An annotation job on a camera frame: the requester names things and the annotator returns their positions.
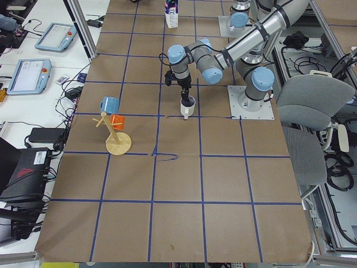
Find white remote control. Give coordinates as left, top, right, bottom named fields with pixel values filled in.
left=55, top=75, right=70, bottom=85

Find black power adapter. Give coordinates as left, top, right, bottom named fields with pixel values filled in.
left=28, top=127, right=65, bottom=143

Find blue mug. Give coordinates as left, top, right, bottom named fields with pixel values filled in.
left=100, top=96, right=120, bottom=114

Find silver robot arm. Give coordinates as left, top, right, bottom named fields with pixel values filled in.
left=228, top=0, right=250, bottom=30
left=165, top=1, right=308, bottom=106

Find near teach pendant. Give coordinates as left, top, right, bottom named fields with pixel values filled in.
left=7, top=59, right=52, bottom=95

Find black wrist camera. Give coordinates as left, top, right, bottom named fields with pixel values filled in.
left=165, top=69, right=175, bottom=86

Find aluminium frame post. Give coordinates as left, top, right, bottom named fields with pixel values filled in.
left=63, top=0, right=98, bottom=59

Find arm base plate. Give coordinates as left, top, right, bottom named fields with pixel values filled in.
left=218, top=16, right=252, bottom=38
left=228, top=85, right=274, bottom=120

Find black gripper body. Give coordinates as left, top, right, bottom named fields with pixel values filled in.
left=176, top=75, right=191, bottom=91

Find orange mug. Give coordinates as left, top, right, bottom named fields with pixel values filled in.
left=110, top=114, right=125, bottom=131

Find black red computer box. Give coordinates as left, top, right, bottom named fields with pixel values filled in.
left=1, top=139, right=51, bottom=205

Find blue white milk carton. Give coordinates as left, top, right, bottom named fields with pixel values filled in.
left=165, top=0, right=179, bottom=28

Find white ceramic mug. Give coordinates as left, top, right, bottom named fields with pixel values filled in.
left=180, top=95, right=196, bottom=120

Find teach pendant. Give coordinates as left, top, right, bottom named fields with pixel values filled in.
left=35, top=22, right=77, bottom=52
left=7, top=59, right=52, bottom=95

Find far teach pendant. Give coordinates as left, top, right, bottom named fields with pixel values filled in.
left=35, top=22, right=77, bottom=52

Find grey office chair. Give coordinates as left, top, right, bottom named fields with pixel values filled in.
left=276, top=74, right=355, bottom=199

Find black adapter on desk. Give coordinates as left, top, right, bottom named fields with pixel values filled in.
left=86, top=20, right=102, bottom=28

